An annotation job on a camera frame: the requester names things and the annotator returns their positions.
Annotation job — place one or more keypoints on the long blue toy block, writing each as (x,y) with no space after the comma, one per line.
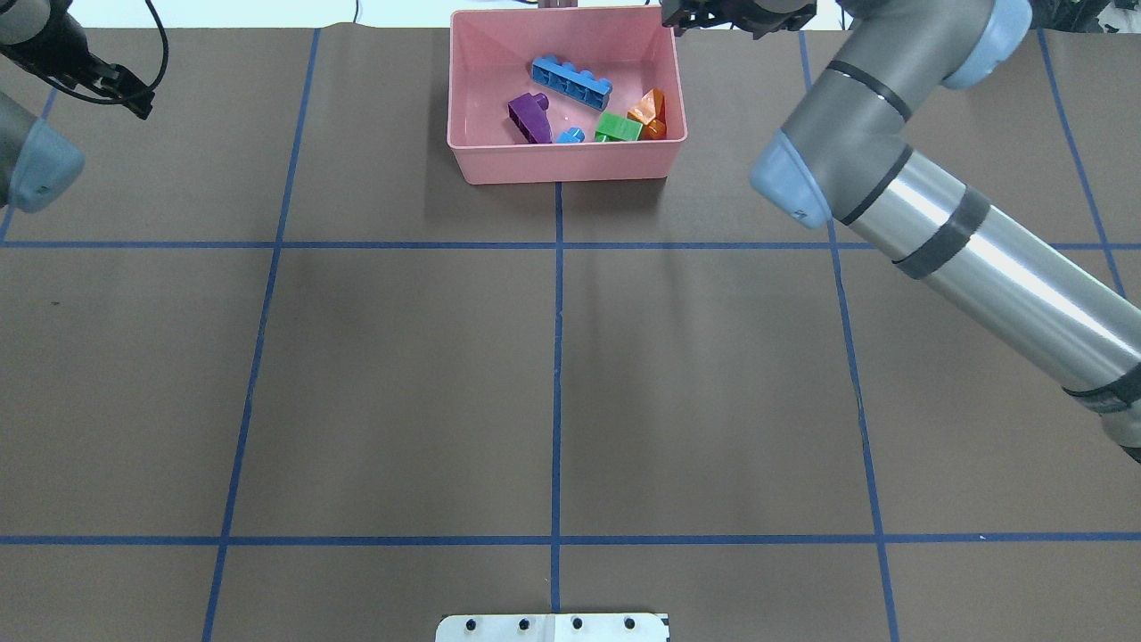
(565,79)

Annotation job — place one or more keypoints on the pink plastic box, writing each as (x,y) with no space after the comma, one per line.
(527,90)

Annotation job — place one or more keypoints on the purple sloped toy block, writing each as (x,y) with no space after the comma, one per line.
(528,113)

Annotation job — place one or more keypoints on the green toy block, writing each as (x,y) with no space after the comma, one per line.
(612,127)

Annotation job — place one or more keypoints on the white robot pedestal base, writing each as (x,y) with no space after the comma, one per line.
(554,627)

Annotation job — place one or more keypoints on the orange sloped toy block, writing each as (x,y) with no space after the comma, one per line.
(649,114)

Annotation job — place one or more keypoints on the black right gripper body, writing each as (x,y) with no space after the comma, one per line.
(729,15)

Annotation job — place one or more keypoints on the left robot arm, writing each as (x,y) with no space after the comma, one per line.
(38,164)

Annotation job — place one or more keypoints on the small blue toy block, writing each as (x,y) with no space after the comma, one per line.
(573,135)

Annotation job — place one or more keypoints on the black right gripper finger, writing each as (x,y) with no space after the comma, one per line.
(680,16)

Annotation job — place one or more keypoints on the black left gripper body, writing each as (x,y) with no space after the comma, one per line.
(46,52)

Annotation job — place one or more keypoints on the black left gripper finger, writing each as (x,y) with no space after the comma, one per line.
(110,80)

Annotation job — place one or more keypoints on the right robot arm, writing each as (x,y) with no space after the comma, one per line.
(840,157)

